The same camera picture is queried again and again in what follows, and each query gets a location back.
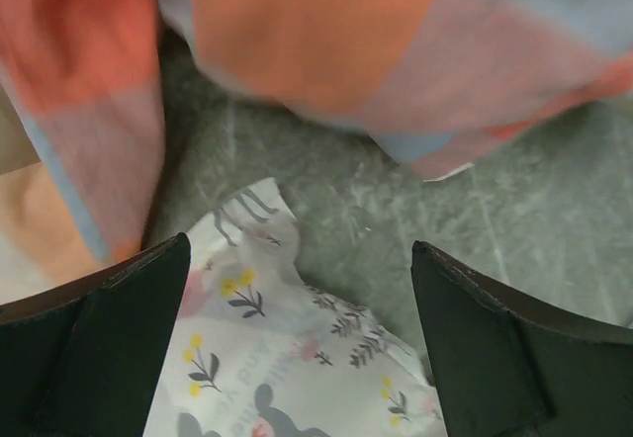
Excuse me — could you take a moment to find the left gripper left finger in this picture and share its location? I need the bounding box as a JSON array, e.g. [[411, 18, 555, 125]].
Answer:
[[1, 233, 191, 437]]

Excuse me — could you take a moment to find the plaid orange blue pillowcase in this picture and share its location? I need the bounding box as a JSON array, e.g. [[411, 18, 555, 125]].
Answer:
[[1, 0, 632, 287]]

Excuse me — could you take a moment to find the floral animal print pillow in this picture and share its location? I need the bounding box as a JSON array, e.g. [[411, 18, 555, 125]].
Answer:
[[145, 179, 446, 436]]

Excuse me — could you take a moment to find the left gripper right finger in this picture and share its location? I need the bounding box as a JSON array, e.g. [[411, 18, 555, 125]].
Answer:
[[411, 241, 632, 436]]

